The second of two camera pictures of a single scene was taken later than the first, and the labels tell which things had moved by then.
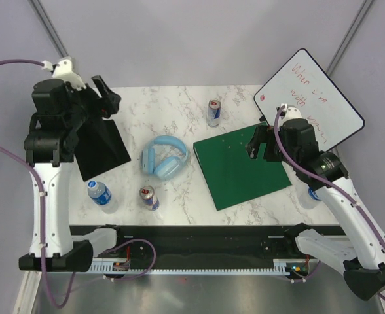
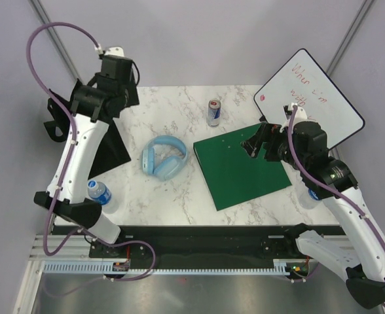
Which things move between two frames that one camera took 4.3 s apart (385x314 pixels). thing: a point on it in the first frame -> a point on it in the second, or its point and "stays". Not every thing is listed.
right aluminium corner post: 364,9 stays
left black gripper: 100,108 -> 133,95
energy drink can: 213,116 stays
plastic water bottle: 308,199 stays
